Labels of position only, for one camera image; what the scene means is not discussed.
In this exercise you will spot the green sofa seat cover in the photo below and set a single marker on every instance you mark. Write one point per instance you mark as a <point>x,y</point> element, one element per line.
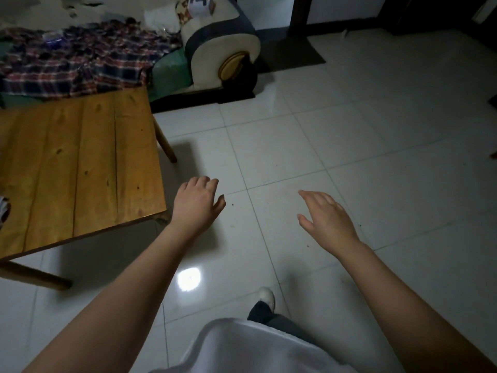
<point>169,75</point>

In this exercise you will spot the white plastic bag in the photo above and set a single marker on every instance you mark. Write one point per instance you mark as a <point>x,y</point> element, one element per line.
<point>163,21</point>

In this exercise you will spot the person's left hand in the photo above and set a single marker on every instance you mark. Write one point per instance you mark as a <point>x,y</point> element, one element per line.
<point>194,209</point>

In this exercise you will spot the dark floor mat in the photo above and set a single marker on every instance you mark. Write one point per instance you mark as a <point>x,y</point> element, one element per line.
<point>289,54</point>

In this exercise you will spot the striped cloth item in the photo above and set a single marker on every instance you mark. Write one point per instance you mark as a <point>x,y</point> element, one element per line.
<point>4,211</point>

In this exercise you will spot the person's left little finger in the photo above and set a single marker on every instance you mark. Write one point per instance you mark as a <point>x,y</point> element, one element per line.
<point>182,188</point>

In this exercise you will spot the person's left thumb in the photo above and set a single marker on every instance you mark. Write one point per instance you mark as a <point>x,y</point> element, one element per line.
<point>219,205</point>

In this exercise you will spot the white shoe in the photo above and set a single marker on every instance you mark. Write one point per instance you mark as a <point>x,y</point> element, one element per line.
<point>267,297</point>

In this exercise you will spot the white shirt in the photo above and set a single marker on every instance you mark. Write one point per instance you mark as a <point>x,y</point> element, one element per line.
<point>248,349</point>

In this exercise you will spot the white cardboard box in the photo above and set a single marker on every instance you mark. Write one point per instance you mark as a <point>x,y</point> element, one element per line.
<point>201,5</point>

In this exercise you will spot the dark trouser leg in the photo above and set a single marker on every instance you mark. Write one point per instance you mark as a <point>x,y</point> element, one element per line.
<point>271,322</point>

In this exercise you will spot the person's right hand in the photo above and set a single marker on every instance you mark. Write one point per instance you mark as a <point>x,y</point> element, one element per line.
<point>332,227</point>

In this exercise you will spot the plaid shirt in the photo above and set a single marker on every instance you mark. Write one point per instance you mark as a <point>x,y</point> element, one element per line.
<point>77,62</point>

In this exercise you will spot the person's right thumb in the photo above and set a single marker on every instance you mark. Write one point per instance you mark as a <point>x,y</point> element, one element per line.
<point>305,222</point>

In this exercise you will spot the person's left middle finger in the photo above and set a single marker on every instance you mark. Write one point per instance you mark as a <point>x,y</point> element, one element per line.
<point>202,182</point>

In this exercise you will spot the person's right forearm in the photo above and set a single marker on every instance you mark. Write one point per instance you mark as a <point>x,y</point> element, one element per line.
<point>403,306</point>

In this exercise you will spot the person's left forearm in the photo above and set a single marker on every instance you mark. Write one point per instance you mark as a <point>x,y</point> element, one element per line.
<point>128,295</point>

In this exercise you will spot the cream and dark sofa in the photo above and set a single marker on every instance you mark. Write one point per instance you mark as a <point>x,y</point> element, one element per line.
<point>211,46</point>

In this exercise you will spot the wooden plank table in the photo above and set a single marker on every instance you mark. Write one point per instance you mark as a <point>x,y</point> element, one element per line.
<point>77,163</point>

